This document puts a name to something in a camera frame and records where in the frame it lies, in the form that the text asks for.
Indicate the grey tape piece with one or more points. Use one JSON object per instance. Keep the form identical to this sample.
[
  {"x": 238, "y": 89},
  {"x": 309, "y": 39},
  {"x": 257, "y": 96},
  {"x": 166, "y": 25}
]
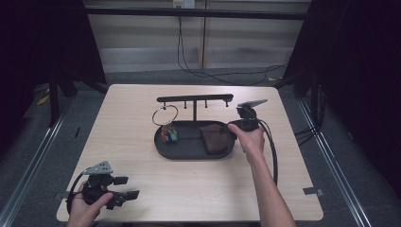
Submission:
[
  {"x": 313, "y": 191},
  {"x": 60, "y": 195}
]

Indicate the dark curtain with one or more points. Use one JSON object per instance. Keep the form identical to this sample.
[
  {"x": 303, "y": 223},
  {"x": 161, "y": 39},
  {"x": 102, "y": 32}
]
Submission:
[
  {"x": 41, "y": 41},
  {"x": 356, "y": 78}
]

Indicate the white wall socket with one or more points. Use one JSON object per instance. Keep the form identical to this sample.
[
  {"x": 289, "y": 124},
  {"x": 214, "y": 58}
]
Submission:
[{"x": 183, "y": 3}]

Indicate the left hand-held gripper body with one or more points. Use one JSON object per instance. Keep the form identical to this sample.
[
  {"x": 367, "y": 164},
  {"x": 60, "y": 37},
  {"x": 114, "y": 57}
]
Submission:
[{"x": 97, "y": 189}]

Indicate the yellow tape strip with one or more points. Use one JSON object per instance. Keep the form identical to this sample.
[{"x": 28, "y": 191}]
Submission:
[{"x": 43, "y": 100}]

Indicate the metal floor rail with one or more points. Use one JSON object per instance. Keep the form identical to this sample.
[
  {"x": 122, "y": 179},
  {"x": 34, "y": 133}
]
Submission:
[
  {"x": 34, "y": 160},
  {"x": 334, "y": 157}
]

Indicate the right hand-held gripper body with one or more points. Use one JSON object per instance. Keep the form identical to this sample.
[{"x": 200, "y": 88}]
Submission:
[{"x": 249, "y": 121}]

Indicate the black key rack with tray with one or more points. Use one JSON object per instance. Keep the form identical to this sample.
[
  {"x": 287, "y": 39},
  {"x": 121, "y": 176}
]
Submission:
[{"x": 189, "y": 146}]

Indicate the key bunch with coloured tags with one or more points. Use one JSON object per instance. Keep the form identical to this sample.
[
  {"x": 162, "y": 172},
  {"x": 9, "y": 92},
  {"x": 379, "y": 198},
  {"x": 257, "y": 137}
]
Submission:
[{"x": 169, "y": 134}]

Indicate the black metal stand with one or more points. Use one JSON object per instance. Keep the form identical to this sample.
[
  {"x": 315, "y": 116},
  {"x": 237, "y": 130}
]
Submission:
[{"x": 54, "y": 101}]

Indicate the brown zip pouch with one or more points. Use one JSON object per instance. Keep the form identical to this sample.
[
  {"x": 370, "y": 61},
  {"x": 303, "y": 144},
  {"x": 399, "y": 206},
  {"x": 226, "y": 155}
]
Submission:
[{"x": 216, "y": 138}]

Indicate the black horizontal bar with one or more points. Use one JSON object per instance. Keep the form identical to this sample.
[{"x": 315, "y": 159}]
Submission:
[{"x": 195, "y": 13}]

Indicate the person's left hand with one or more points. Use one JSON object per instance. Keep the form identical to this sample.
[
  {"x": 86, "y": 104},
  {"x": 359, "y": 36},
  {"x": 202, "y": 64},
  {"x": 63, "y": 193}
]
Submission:
[{"x": 83, "y": 213}]

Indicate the person's right hand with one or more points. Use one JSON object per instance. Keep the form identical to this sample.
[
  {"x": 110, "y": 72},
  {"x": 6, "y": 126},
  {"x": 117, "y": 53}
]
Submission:
[{"x": 252, "y": 143}]

